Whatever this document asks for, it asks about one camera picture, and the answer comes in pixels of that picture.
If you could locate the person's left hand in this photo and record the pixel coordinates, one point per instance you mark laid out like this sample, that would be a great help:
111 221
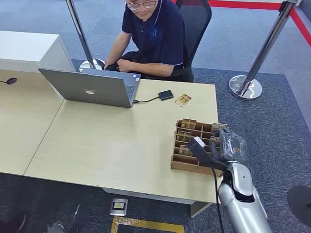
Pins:
124 65

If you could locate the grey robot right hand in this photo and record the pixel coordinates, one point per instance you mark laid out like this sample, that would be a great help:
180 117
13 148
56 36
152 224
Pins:
229 146

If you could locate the person's right hand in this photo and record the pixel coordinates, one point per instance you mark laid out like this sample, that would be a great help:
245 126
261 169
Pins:
107 65

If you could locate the person's left forearm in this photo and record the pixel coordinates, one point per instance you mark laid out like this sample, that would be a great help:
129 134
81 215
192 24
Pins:
152 69

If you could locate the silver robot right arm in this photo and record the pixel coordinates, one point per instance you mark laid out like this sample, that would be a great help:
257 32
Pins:
243 205

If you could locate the person's right forearm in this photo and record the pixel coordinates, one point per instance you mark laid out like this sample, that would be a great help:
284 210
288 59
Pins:
118 48

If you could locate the person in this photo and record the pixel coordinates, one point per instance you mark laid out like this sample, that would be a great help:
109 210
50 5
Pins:
155 35

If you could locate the wooden card holder tray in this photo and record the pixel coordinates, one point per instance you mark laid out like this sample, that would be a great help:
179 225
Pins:
188 162

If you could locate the black card reader box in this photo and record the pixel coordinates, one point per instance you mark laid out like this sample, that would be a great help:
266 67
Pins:
165 95

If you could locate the person's glasses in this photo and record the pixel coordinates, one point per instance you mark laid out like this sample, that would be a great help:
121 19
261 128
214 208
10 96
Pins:
142 4

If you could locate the grey laptop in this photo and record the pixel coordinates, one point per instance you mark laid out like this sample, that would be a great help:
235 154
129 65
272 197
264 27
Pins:
92 91

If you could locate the desk leg panel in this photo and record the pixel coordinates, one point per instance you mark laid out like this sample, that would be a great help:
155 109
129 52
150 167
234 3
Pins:
199 209

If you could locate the white counter cabinet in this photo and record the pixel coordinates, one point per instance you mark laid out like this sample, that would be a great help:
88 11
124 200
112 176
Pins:
29 48

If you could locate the black mesh office chair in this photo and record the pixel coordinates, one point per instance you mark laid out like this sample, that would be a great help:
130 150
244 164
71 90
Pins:
196 22

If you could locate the black round base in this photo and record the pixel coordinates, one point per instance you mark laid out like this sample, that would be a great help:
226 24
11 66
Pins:
301 205

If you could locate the black round desk puck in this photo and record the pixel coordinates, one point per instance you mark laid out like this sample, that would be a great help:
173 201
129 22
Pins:
11 80

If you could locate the silver floor socket box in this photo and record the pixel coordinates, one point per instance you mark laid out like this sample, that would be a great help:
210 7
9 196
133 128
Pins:
118 206

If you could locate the red barrier belt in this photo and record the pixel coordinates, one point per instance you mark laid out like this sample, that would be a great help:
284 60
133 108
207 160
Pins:
301 27
243 4

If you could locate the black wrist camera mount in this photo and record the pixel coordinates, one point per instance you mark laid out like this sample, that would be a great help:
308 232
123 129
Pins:
201 153

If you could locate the chrome stanchion post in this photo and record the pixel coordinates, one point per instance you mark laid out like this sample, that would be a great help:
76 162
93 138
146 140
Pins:
257 58
82 38

